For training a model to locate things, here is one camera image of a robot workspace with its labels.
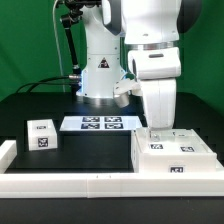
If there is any white cabinet door panel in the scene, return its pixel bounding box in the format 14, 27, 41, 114
136, 128, 165, 154

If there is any white base tag plate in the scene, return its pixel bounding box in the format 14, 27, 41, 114
60, 116, 142, 131

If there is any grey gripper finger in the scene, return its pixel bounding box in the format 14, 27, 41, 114
149, 129, 159, 139

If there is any white cabinet top panel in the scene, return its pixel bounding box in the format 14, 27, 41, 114
161, 128, 214, 155

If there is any black cable bundle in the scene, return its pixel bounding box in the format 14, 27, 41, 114
16, 75, 83, 94

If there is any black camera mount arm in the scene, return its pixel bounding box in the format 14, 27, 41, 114
60, 0, 102, 75

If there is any small white tagged cube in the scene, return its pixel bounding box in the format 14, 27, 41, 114
27, 119, 58, 151

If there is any white U-shaped frame border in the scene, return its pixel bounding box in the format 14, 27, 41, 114
0, 140, 224, 198

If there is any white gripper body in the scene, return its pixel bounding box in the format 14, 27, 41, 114
128, 47, 181, 130

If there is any white cabinet box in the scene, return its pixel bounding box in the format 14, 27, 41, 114
131, 129, 217, 174

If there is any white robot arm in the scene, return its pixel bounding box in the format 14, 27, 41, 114
81, 0, 202, 130

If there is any grey hanging cable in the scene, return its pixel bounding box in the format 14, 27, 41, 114
52, 0, 67, 93

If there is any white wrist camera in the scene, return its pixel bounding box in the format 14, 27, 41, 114
113, 78, 142, 108

